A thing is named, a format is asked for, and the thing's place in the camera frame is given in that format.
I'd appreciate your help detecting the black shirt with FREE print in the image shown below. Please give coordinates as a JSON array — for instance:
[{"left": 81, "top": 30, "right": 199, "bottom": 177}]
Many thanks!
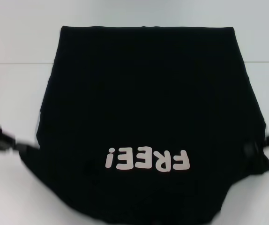
[{"left": 18, "top": 25, "right": 269, "bottom": 225}]

